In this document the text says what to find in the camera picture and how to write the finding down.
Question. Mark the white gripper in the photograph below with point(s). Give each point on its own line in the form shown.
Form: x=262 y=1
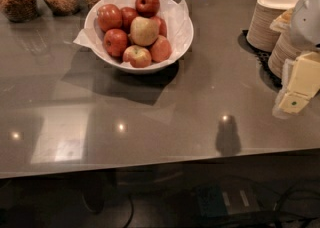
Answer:
x=306 y=22

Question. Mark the yellow-green apple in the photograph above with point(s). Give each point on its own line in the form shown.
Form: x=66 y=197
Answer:
x=144 y=31

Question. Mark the white ceramic bowl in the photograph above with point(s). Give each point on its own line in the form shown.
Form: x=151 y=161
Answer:
x=180 y=43

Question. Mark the white paper bowl liner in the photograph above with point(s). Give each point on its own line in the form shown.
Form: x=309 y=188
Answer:
x=176 y=15

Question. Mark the red apple lower right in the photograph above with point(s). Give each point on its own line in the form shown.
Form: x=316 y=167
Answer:
x=161 y=49

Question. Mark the red apple behind centre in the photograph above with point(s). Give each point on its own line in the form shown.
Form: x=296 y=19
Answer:
x=161 y=25

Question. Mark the red apple at top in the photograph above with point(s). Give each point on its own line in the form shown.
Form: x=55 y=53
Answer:
x=147 y=8

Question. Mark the red-yellow front apple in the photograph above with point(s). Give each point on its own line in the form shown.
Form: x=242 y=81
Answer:
x=137 y=56

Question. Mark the dark red middle apple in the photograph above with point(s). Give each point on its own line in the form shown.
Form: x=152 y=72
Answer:
x=128 y=15

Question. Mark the red apple lower left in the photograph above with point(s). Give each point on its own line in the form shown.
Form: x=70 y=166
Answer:
x=115 y=42

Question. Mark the red apple upper left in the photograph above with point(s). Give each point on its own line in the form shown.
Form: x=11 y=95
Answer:
x=109 y=17

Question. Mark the front stack paper bowls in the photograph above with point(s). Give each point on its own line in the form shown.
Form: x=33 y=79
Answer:
x=284 y=49

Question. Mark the stack paper bowls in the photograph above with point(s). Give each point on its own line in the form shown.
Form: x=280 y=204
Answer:
x=260 y=35
x=284 y=49

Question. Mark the black rubber mat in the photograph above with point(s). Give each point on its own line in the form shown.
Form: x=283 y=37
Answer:
x=266 y=75

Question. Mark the back stack paper bowls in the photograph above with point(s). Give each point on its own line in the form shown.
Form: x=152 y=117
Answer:
x=260 y=35

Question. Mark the dark box under table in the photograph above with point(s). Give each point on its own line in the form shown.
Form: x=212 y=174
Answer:
x=226 y=199

